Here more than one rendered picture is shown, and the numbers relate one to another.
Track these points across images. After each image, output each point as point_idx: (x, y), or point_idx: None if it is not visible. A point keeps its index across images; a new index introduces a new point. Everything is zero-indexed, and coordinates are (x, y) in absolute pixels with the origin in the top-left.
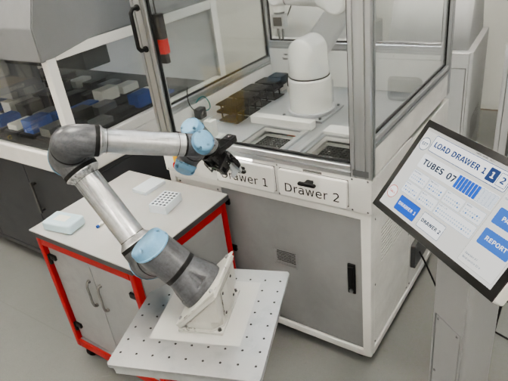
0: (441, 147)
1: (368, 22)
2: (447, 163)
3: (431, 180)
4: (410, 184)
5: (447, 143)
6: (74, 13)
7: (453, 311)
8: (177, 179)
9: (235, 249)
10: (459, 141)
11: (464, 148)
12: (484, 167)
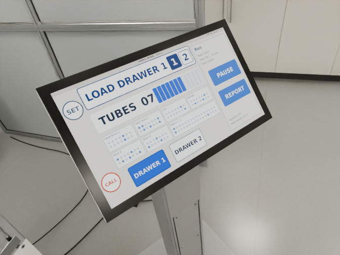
0: (98, 91)
1: None
2: (127, 95)
3: (134, 123)
4: (121, 152)
5: (99, 83)
6: None
7: (189, 193)
8: None
9: None
10: (109, 70)
11: (123, 70)
12: (161, 63)
